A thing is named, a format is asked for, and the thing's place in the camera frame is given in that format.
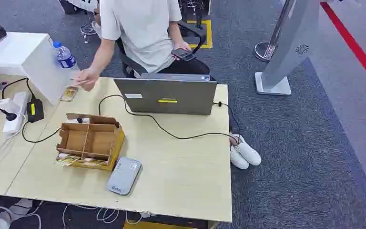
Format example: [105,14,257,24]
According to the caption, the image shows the person's left hand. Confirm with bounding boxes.
[172,41,193,61]

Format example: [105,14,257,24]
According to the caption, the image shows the person's right hand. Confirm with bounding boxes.
[75,67,102,92]

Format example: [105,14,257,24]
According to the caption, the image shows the black smartphone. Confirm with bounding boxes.
[171,47,196,62]

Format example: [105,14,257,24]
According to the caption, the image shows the thin card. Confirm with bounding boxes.
[69,77,90,86]

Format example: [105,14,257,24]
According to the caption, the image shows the stack of gold cards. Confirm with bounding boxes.
[60,86,79,103]

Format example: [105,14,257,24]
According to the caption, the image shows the yellow floor marking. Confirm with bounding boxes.
[185,19,214,50]

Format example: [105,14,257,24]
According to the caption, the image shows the clear water bottle blue cap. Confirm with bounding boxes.
[52,41,78,71]

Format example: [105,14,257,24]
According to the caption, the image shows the black stand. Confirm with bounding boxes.
[179,0,211,45]

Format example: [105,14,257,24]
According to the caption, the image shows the person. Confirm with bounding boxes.
[75,0,242,147]

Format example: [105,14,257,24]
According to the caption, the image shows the black office chair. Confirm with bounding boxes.
[116,20,208,79]

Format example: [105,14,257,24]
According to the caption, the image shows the chrome chair base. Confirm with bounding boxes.
[80,21,98,44]

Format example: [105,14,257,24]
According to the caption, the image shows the grey laptop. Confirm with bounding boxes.
[113,73,218,116]

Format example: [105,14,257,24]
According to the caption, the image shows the black power adapter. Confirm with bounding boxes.
[26,99,45,124]

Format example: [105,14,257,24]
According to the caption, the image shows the wooden divided card box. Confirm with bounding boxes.
[55,113,126,172]

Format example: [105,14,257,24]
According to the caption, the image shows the white box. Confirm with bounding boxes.
[0,31,77,105]

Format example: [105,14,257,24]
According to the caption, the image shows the white power strip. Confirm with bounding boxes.
[2,91,32,135]

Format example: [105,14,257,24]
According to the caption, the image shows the gold cards beside wooden box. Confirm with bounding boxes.
[54,153,109,168]

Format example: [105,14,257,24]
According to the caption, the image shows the white charger plug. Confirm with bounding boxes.
[0,98,21,115]

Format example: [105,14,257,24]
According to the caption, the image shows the black plug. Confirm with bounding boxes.
[0,107,18,122]

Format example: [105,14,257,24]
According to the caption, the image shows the grey flat portable device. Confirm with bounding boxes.
[107,157,143,196]

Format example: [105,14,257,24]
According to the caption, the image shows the grey kiosk stand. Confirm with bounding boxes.
[254,0,322,96]

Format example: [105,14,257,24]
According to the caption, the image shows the white shoe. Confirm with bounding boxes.
[233,135,262,167]
[229,145,250,170]

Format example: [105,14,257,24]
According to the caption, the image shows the yellow board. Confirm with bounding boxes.
[123,220,210,229]

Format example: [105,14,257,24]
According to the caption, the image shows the red floor tape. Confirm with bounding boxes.
[320,1,366,95]

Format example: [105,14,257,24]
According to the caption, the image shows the black laptop cable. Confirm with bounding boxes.
[98,94,242,144]

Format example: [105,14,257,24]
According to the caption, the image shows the black adapter cable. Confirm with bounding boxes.
[1,77,62,144]

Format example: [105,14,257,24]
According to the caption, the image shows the chrome stanchion post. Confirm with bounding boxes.
[254,0,295,63]

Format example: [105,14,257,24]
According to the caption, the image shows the white cables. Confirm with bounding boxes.
[0,202,143,229]

